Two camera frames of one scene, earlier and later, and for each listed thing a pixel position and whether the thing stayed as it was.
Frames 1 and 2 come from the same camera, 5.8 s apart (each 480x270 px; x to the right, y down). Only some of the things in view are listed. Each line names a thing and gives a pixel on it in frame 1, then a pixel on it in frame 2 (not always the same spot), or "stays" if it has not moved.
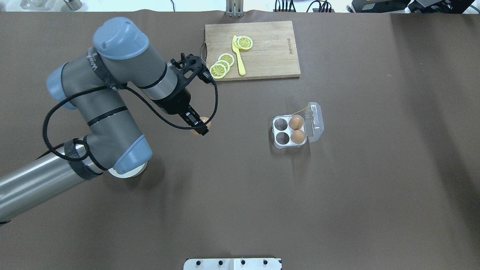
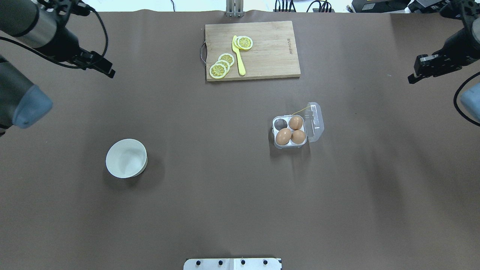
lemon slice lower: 218,71 stays
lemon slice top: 245,42 stays
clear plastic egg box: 294,131 stays
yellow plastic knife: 240,61 stays
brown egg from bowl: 209,125 → 283,136
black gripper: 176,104 → 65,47
